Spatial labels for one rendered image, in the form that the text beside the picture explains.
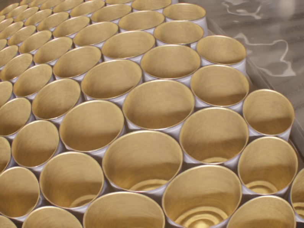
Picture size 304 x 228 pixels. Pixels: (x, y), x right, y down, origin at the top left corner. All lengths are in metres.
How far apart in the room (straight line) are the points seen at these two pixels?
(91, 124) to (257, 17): 0.44
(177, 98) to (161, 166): 0.07
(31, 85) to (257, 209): 0.36
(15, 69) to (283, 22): 0.55
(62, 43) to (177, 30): 0.17
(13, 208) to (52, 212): 0.09
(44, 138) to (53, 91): 0.07
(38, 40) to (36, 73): 0.12
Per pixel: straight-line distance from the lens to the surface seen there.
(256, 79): 0.55
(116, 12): 0.58
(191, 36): 0.49
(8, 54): 0.60
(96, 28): 0.52
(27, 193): 0.38
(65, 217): 0.30
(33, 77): 0.48
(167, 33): 0.49
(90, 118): 0.38
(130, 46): 0.48
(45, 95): 0.42
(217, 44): 0.45
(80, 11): 0.63
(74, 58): 0.47
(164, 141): 0.32
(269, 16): 0.71
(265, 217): 0.31
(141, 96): 0.38
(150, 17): 0.53
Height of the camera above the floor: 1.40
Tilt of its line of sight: 44 degrees down
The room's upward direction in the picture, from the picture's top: 14 degrees counter-clockwise
